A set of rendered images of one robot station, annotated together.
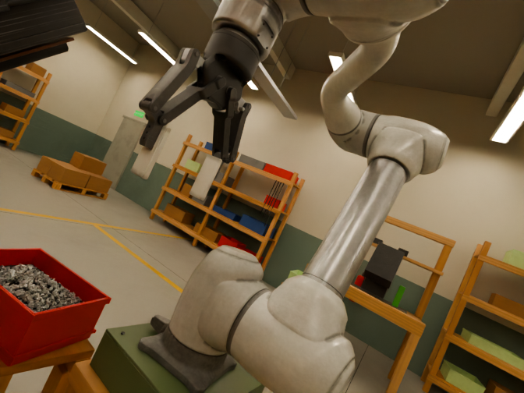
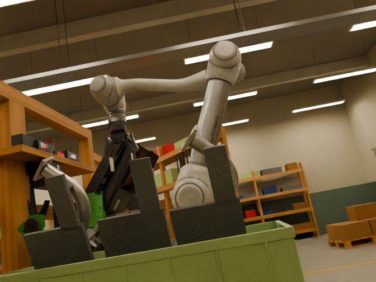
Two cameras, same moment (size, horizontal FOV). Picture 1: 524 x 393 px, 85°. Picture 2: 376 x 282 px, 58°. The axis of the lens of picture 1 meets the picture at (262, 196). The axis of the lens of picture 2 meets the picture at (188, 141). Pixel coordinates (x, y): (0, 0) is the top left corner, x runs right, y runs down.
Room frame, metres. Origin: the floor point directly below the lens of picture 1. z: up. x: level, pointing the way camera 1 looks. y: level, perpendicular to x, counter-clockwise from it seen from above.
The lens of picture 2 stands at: (0.00, -1.42, 0.99)
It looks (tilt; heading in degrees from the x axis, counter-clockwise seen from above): 14 degrees up; 63
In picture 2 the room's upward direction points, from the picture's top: 10 degrees counter-clockwise
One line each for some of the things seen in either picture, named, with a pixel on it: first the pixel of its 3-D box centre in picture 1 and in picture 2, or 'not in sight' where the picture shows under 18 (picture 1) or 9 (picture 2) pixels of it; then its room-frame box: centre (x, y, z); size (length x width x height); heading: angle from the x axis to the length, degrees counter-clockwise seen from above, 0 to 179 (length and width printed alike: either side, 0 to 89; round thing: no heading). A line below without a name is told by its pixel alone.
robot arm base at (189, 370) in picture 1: (188, 341); not in sight; (0.70, 0.02, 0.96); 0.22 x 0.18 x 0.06; 67
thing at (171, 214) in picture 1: (221, 200); not in sight; (6.30, 0.78, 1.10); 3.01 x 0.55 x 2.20; 61
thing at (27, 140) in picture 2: not in sight; (25, 142); (0.00, 0.63, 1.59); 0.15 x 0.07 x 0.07; 57
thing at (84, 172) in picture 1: (78, 172); (360, 224); (6.23, 3.80, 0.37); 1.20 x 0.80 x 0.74; 159
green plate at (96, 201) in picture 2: not in sight; (95, 209); (0.35, 0.65, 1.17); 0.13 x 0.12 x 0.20; 57
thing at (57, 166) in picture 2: not in sight; (47, 175); (0.10, 0.77, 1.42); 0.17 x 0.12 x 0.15; 57
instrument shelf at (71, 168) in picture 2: not in sight; (47, 164); (0.12, 0.89, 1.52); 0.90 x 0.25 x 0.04; 57
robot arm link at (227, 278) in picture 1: (223, 293); not in sight; (0.69, -0.01, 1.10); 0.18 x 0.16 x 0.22; 60
